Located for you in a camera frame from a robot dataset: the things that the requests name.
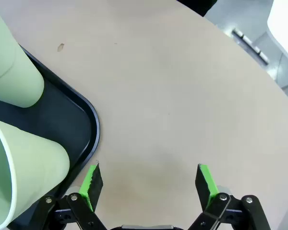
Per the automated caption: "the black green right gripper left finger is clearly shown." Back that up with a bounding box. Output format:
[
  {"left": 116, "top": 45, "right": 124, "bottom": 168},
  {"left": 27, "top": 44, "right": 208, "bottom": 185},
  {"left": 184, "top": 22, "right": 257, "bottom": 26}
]
[{"left": 33, "top": 161, "right": 108, "bottom": 230}]

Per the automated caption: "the light green plastic cup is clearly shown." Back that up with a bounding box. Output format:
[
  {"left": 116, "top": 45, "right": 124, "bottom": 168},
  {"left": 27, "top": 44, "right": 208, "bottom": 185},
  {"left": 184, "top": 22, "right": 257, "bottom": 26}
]
[
  {"left": 0, "top": 117, "right": 70, "bottom": 228},
  {"left": 0, "top": 6, "right": 45, "bottom": 108}
]

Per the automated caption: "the person in black cardigan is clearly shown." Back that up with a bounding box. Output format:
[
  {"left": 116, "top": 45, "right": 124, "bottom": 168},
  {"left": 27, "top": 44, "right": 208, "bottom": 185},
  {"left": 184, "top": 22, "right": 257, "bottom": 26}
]
[{"left": 176, "top": 0, "right": 216, "bottom": 17}]

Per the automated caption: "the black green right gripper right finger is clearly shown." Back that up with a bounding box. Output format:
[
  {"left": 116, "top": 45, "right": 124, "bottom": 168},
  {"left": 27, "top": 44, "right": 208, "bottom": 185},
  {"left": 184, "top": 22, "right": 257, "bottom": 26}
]
[{"left": 187, "top": 163, "right": 272, "bottom": 230}]

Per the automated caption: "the large white table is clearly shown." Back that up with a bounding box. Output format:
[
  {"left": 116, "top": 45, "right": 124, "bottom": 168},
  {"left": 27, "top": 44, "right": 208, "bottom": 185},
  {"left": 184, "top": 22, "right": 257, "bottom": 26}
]
[{"left": 266, "top": 0, "right": 288, "bottom": 70}]

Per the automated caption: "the grey metal table base rail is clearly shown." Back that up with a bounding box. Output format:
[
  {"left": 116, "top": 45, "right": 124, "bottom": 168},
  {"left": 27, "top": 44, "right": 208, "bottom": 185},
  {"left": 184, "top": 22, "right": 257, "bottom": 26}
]
[{"left": 231, "top": 27, "right": 271, "bottom": 65}]

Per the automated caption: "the black plastic serving tray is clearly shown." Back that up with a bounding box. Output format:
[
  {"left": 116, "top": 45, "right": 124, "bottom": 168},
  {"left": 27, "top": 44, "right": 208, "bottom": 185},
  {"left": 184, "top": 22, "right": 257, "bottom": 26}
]
[{"left": 0, "top": 43, "right": 101, "bottom": 230}]

